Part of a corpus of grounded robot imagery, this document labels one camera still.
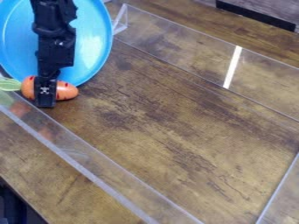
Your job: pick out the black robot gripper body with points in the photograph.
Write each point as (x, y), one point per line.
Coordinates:
(51, 24)

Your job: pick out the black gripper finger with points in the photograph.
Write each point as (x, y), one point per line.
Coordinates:
(44, 92)

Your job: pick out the orange toy carrot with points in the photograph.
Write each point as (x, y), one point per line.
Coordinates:
(66, 90)

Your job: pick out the blue round tray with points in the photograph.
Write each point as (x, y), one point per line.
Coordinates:
(19, 40)

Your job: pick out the black bar at table edge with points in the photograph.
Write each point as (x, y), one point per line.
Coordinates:
(276, 22)

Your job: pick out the clear acrylic front wall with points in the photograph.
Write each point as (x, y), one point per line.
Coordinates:
(152, 207)

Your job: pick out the clear acrylic wall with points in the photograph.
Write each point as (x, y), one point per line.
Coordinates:
(152, 207)
(247, 73)
(282, 208)

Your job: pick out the clear acrylic back wall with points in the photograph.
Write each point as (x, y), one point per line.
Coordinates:
(247, 73)

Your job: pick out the clear acrylic right wall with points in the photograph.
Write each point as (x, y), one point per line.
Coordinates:
(282, 208)

